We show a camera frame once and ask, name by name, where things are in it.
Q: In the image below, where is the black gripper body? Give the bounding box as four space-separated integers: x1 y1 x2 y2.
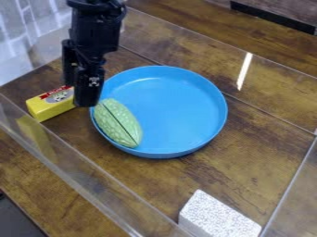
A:
65 0 125 65

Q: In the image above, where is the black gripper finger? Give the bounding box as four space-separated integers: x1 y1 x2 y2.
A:
74 66 105 107
61 39 77 86

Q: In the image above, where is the yellow block with label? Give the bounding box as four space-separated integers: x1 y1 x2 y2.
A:
25 85 74 122

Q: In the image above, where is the blue round tray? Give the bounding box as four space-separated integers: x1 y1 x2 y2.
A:
100 66 227 159

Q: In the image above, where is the white speckled foam block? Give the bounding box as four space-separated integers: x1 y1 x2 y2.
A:
177 190 260 237

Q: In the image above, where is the green bitter gourd toy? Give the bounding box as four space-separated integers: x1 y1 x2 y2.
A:
92 98 141 148

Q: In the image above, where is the clear acrylic front wall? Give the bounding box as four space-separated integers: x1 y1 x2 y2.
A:
0 94 191 237

